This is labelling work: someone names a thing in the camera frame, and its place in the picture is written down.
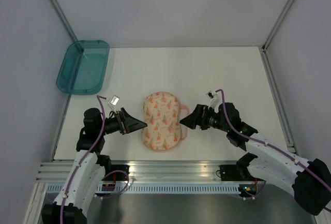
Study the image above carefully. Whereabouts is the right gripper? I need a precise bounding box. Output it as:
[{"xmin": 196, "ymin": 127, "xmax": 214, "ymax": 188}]
[{"xmin": 179, "ymin": 104, "xmax": 230, "ymax": 132}]

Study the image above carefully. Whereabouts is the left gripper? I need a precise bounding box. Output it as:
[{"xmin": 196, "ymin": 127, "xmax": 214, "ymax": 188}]
[{"xmin": 98, "ymin": 108, "xmax": 147, "ymax": 136}]

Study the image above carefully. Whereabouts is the floral mesh laundry bag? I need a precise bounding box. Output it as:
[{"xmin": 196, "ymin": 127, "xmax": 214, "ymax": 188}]
[{"xmin": 142, "ymin": 92, "xmax": 190, "ymax": 152}]

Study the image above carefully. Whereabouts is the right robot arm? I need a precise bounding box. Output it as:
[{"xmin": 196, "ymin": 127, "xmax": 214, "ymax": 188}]
[{"xmin": 180, "ymin": 102, "xmax": 330, "ymax": 216}]

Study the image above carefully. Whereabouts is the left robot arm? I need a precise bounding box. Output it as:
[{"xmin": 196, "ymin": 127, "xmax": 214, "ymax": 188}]
[{"xmin": 41, "ymin": 108, "xmax": 147, "ymax": 223}]

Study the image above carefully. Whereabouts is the teal plastic tray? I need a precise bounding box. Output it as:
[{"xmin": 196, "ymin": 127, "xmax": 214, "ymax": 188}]
[{"xmin": 56, "ymin": 40, "xmax": 110, "ymax": 95}]

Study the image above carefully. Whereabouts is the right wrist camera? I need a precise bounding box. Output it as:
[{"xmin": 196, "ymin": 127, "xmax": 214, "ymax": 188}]
[{"xmin": 207, "ymin": 91, "xmax": 220, "ymax": 109}]

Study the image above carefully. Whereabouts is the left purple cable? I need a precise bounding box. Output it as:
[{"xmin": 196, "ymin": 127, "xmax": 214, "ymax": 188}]
[{"xmin": 60, "ymin": 95, "xmax": 130, "ymax": 224}]

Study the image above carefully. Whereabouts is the purple cable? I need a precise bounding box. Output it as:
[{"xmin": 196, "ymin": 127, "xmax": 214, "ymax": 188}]
[
  {"xmin": 60, "ymin": 95, "xmax": 130, "ymax": 224},
  {"xmin": 215, "ymin": 88, "xmax": 331, "ymax": 201}
]

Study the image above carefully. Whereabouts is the aluminium mounting rail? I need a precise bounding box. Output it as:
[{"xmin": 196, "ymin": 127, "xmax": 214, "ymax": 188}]
[{"xmin": 36, "ymin": 160, "xmax": 236, "ymax": 183}]

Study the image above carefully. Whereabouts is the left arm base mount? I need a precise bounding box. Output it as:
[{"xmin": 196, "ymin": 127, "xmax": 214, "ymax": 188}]
[{"xmin": 101, "ymin": 165, "xmax": 130, "ymax": 193}]

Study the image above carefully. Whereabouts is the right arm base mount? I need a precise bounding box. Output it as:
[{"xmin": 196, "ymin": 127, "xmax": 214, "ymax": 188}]
[{"xmin": 215, "ymin": 165, "xmax": 259, "ymax": 199}]

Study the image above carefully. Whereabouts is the white slotted cable duct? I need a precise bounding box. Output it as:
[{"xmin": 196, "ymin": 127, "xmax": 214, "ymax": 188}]
[{"xmin": 46, "ymin": 184, "xmax": 240, "ymax": 194}]

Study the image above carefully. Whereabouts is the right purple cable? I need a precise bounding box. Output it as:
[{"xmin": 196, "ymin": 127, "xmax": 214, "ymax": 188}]
[{"xmin": 215, "ymin": 88, "xmax": 331, "ymax": 201}]

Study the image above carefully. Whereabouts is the left aluminium frame post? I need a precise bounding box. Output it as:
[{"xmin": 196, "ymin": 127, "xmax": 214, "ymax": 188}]
[{"xmin": 48, "ymin": 0, "xmax": 78, "ymax": 42}]

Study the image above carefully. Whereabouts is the aluminium frame post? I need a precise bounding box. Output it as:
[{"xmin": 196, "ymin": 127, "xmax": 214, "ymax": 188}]
[
  {"xmin": 48, "ymin": 0, "xmax": 78, "ymax": 42},
  {"xmin": 261, "ymin": 0, "xmax": 296, "ymax": 53}
]

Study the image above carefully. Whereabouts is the right aluminium frame post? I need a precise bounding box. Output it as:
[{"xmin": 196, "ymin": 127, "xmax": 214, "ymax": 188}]
[{"xmin": 261, "ymin": 0, "xmax": 296, "ymax": 53}]

